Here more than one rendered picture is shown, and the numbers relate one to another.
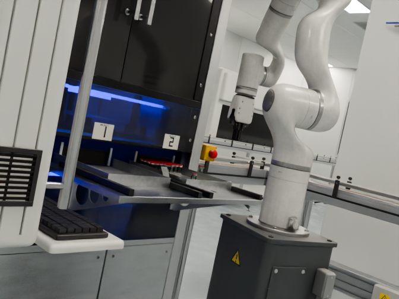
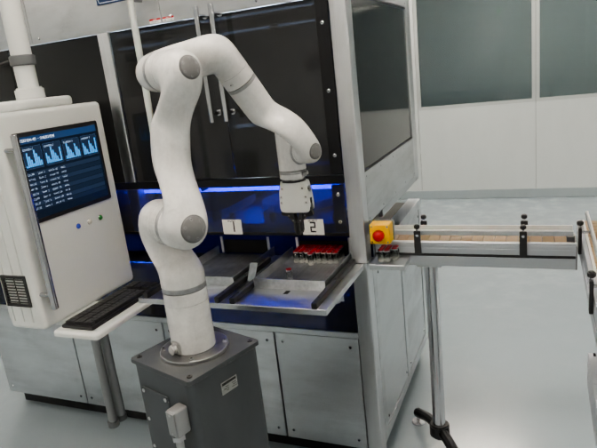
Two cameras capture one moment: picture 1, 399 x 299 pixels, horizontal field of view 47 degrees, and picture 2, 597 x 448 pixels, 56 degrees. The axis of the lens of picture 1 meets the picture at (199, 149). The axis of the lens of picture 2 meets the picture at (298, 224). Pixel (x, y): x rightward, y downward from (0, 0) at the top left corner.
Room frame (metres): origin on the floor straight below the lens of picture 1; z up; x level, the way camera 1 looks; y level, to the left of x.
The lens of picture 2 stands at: (1.19, -1.74, 1.57)
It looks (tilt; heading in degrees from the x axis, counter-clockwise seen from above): 15 degrees down; 71
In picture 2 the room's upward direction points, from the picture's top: 7 degrees counter-clockwise
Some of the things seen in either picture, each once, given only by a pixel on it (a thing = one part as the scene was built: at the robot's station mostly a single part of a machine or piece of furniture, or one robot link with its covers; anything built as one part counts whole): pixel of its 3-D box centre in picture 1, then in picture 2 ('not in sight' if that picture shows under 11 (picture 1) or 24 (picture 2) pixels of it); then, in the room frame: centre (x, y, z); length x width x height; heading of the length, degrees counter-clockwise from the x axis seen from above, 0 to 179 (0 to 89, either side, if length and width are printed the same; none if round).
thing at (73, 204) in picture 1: (98, 204); not in sight; (1.48, 0.29, 0.80); 0.34 x 0.03 x 0.13; 47
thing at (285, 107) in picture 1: (289, 126); (171, 243); (1.35, -0.25, 1.16); 0.19 x 0.12 x 0.24; 110
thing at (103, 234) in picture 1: (43, 210); (115, 302); (1.17, 0.37, 0.82); 0.40 x 0.14 x 0.02; 47
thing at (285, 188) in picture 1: (284, 197); (189, 318); (1.36, -0.28, 0.95); 0.19 x 0.19 x 0.18
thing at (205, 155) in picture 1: (205, 152); (381, 231); (2.10, -0.03, 0.99); 0.08 x 0.07 x 0.07; 47
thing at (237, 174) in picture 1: (219, 165); (470, 240); (2.41, -0.12, 0.92); 0.69 x 0.16 x 0.16; 137
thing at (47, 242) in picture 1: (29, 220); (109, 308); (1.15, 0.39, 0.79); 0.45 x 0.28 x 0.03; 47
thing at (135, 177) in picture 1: (110, 169); (225, 264); (1.59, 0.29, 0.90); 0.34 x 0.26 x 0.04; 47
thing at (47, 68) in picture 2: not in sight; (66, 115); (1.13, 0.87, 1.50); 0.49 x 0.01 x 0.59; 137
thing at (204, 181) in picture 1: (179, 175); (306, 267); (1.84, 0.06, 0.90); 0.34 x 0.26 x 0.04; 47
